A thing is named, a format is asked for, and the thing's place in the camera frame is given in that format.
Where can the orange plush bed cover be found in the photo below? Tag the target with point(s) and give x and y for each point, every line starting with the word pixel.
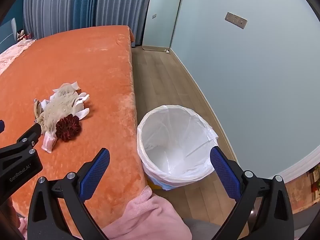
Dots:
pixel 87 67

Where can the beige tulle pearl hair bow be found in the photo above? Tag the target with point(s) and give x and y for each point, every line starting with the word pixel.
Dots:
pixel 57 107

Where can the plush toys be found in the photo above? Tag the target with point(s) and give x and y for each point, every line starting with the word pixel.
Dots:
pixel 22 35

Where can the white plastic bin liner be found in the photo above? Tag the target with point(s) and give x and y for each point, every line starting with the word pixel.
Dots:
pixel 175 135

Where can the pink fleece garment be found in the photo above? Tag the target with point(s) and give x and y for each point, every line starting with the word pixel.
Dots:
pixel 150 217

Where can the pink lace blanket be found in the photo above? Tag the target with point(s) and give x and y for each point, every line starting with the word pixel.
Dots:
pixel 10 55

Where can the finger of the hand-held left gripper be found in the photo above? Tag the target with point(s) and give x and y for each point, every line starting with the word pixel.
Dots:
pixel 1 126
pixel 27 137

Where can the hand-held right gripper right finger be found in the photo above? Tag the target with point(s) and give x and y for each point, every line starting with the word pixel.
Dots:
pixel 223 172

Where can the beige knotted stocking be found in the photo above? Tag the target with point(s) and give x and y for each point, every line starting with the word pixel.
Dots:
pixel 39 112

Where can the wall socket panel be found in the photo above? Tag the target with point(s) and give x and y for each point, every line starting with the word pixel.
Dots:
pixel 236 20

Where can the yellow trash bin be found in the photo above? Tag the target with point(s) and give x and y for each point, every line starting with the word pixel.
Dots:
pixel 155 186

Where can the dark red velvet scrunchie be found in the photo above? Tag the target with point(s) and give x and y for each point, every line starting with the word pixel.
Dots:
pixel 67 127

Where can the standing floor mirror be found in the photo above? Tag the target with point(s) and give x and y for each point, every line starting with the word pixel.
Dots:
pixel 160 17

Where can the rust brown board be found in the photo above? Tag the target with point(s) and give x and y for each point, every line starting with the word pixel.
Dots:
pixel 300 190

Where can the white paper tag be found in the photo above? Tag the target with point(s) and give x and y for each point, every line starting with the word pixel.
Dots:
pixel 73 85

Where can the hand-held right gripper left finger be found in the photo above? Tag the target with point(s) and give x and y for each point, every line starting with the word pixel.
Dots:
pixel 96 172

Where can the grey blue pleated curtain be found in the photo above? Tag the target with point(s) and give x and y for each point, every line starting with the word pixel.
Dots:
pixel 75 5

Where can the white cotton glove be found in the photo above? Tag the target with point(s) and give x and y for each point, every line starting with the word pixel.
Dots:
pixel 83 97

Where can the pink white sachet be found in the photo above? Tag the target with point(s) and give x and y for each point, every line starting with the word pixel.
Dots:
pixel 48 143

